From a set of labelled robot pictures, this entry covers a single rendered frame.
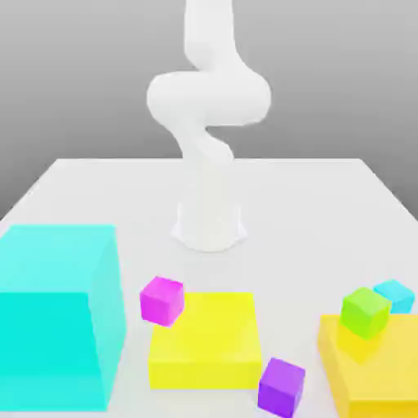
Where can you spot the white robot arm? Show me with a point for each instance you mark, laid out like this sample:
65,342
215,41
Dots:
209,98

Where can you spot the large yellow box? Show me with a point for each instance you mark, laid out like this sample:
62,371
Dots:
209,339

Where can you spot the large orange box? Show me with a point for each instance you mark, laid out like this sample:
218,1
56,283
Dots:
382,382

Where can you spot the small green cube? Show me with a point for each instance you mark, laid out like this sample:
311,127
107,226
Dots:
364,313

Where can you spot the small magenta cube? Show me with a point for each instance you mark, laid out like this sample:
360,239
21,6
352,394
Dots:
161,302

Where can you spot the small purple cube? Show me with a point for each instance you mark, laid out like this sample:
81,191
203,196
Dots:
281,388

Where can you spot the large cyan box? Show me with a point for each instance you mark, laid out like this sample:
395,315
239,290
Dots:
49,326

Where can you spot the small cyan cube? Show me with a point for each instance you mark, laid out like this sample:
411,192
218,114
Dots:
400,295

